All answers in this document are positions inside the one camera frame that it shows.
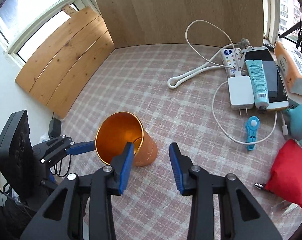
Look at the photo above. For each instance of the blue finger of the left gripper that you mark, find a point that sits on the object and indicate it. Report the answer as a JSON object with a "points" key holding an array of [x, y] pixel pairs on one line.
{"points": [[80, 148]]}

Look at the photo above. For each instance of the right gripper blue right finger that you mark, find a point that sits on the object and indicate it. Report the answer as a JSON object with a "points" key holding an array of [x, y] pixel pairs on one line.
{"points": [[181, 165]]}

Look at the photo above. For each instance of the pine wood board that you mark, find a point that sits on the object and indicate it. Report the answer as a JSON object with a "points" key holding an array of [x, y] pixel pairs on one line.
{"points": [[59, 69]]}

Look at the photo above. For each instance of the large plywood board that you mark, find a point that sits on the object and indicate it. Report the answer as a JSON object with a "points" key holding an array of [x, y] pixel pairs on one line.
{"points": [[206, 22]]}

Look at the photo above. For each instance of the blue plastic clip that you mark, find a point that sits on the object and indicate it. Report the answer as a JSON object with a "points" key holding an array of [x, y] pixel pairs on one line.
{"points": [[251, 127]]}

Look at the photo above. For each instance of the white power adapter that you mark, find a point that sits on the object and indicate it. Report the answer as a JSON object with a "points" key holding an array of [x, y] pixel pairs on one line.
{"points": [[241, 93]]}

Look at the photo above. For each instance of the red cloth pouch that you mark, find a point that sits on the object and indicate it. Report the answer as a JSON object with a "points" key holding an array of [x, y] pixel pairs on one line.
{"points": [[286, 173]]}

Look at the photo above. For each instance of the gold white smartphone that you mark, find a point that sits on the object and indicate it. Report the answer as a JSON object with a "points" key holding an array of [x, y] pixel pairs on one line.
{"points": [[276, 91]]}

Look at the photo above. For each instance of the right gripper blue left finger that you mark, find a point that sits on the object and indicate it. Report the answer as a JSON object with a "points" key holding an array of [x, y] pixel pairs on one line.
{"points": [[121, 165]]}

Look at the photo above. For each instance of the light blue cream tube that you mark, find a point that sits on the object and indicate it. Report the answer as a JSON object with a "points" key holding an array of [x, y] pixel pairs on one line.
{"points": [[259, 84]]}

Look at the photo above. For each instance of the orange metallic cup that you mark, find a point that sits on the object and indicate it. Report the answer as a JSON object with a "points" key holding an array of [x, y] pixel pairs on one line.
{"points": [[119, 129]]}

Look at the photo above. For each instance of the pink plaid tablecloth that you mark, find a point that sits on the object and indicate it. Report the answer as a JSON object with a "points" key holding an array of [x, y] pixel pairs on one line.
{"points": [[197, 116]]}

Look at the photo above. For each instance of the orange tissue pack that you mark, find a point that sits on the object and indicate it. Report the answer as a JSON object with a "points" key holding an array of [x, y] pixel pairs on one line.
{"points": [[290, 63]]}

